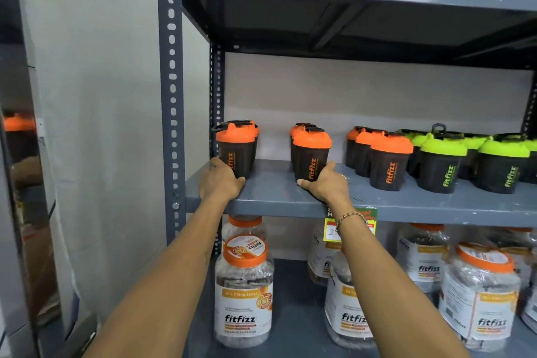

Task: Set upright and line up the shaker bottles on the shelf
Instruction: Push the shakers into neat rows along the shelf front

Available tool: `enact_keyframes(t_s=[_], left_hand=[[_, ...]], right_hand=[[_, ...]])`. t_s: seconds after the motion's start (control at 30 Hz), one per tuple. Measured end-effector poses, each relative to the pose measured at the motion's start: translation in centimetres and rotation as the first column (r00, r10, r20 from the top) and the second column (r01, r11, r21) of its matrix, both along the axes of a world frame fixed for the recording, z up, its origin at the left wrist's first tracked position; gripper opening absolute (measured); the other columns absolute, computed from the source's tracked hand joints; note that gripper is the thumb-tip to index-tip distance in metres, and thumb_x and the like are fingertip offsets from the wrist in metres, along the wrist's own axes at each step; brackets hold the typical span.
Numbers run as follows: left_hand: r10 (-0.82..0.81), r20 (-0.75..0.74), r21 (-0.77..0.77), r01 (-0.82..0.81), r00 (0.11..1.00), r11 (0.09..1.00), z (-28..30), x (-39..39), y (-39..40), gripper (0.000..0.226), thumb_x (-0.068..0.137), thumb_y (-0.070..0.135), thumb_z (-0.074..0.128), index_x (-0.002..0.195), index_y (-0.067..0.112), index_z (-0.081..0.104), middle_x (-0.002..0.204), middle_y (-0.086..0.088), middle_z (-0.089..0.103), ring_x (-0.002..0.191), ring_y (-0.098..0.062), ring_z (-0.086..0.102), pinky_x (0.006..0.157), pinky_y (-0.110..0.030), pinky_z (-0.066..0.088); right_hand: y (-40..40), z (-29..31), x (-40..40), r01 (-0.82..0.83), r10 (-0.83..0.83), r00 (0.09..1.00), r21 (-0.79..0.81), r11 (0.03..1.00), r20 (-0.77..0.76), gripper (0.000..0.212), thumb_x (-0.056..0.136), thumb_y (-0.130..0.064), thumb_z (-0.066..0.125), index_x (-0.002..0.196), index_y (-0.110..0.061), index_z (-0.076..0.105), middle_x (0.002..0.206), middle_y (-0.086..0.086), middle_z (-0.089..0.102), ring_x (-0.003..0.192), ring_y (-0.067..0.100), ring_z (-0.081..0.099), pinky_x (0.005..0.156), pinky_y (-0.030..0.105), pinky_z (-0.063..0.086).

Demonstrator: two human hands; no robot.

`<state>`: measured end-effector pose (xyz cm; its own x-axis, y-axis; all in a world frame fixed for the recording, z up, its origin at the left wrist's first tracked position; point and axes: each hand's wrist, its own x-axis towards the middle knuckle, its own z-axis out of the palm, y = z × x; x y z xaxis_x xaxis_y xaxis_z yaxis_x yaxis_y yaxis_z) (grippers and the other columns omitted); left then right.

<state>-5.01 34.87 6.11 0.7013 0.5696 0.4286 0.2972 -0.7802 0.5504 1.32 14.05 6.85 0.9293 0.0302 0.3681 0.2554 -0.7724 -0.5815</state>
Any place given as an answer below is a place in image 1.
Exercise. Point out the person's left hand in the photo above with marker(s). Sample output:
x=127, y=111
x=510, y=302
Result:
x=218, y=183

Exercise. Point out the person's right hand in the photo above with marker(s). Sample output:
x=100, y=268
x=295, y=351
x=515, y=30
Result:
x=331, y=188

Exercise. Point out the grey metal shelf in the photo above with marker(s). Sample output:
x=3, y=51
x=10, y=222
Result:
x=277, y=194

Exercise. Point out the group of orange-lid shaker bottles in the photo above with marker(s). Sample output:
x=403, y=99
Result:
x=388, y=169

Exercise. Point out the group of green-lid shaker bottles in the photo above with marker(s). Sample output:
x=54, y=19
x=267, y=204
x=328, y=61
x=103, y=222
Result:
x=529, y=167

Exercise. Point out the person's right forearm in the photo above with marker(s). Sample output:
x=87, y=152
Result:
x=390, y=286

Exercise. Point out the person's left forearm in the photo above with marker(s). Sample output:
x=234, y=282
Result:
x=168, y=286

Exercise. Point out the yellow green price tag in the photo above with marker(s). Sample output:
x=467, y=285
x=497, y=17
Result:
x=331, y=232

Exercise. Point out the group of clear orange-lid jars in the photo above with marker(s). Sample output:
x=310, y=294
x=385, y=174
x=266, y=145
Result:
x=243, y=311

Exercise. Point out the chrome mirror pillar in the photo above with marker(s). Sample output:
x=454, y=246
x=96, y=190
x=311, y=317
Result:
x=25, y=202

